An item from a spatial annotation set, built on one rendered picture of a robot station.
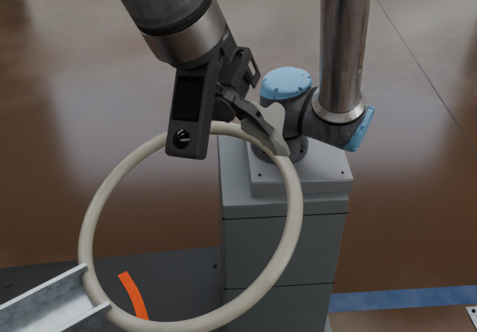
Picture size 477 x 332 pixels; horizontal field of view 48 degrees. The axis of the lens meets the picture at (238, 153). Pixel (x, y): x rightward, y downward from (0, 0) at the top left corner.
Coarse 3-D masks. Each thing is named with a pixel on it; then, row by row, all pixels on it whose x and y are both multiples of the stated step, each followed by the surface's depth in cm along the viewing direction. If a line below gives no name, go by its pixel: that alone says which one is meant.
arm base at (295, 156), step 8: (296, 136) 165; (304, 136) 169; (288, 144) 166; (296, 144) 167; (304, 144) 170; (256, 152) 170; (264, 152) 170; (296, 152) 168; (304, 152) 170; (264, 160) 170; (272, 160) 168; (296, 160) 169
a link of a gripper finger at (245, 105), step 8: (232, 104) 64; (240, 104) 64; (248, 104) 65; (240, 112) 65; (248, 112) 64; (256, 112) 65; (240, 120) 66; (248, 120) 66; (256, 120) 65; (264, 120) 66; (264, 128) 66; (272, 128) 67
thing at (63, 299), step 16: (64, 272) 105; (80, 272) 106; (48, 288) 104; (64, 288) 106; (80, 288) 108; (16, 304) 101; (32, 304) 103; (48, 304) 105; (64, 304) 105; (80, 304) 105; (0, 320) 101; (16, 320) 102; (32, 320) 102; (48, 320) 102; (64, 320) 102; (80, 320) 97; (96, 320) 100
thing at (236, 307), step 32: (224, 128) 118; (128, 160) 122; (288, 160) 108; (96, 192) 119; (288, 192) 103; (96, 224) 116; (288, 224) 99; (288, 256) 96; (96, 288) 104; (256, 288) 93; (128, 320) 98; (192, 320) 94; (224, 320) 93
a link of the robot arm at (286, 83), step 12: (276, 72) 160; (288, 72) 160; (300, 72) 160; (264, 84) 157; (276, 84) 155; (288, 84) 155; (300, 84) 155; (264, 96) 158; (276, 96) 154; (288, 96) 153; (300, 96) 154; (288, 108) 155; (300, 108) 154; (288, 120) 157; (300, 120) 155; (288, 132) 162; (300, 132) 159
